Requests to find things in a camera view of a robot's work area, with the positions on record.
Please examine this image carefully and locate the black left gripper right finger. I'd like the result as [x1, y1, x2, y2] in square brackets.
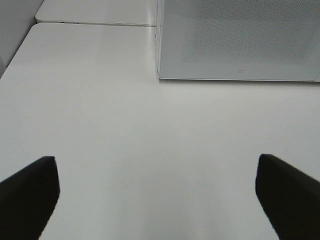
[255, 154, 320, 240]

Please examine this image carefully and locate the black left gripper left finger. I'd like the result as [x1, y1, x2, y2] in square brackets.
[0, 156, 60, 240]

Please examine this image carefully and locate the white microwave door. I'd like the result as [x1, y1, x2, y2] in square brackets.
[158, 0, 320, 82]

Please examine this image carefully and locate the white microwave oven body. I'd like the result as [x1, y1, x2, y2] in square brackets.
[153, 0, 165, 78]

